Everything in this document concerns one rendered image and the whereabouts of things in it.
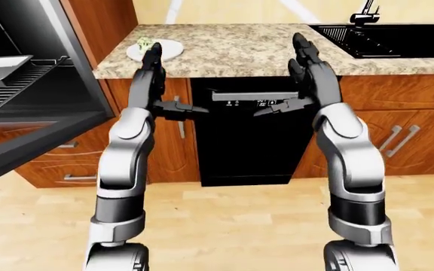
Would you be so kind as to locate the black right three-finger hand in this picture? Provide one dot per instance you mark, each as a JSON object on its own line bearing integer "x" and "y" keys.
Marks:
{"x": 320, "y": 82}

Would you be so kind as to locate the black left three-finger hand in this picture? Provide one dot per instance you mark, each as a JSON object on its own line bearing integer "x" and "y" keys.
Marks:
{"x": 146, "y": 84}

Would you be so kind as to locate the green broccoli floret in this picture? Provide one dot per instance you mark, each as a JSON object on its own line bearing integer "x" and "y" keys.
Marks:
{"x": 144, "y": 43}

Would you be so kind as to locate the black built-in oven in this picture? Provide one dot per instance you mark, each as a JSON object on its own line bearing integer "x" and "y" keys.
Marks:
{"x": 32, "y": 28}

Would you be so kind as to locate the black oven door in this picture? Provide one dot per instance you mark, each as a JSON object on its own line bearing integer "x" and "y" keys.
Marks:
{"x": 32, "y": 141}

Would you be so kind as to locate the white round plate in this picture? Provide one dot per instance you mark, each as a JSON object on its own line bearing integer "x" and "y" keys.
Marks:
{"x": 172, "y": 49}

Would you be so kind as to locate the tall wooden cabinet panel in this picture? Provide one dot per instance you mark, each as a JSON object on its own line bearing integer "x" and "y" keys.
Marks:
{"x": 104, "y": 28}

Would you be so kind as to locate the wooden base cabinet with drawers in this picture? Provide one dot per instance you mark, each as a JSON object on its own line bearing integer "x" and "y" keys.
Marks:
{"x": 172, "y": 158}

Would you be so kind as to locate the black chrome faucet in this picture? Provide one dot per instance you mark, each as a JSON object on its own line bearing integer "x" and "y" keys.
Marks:
{"x": 364, "y": 15}

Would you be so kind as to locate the black kitchen sink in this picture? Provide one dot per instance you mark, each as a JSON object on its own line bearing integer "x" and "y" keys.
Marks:
{"x": 401, "y": 39}

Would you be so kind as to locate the black dishwasher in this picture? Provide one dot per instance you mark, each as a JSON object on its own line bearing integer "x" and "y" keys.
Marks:
{"x": 247, "y": 152}

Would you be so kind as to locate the wooden base cabinet double doors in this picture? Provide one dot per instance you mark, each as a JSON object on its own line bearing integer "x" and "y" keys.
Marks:
{"x": 420, "y": 113}

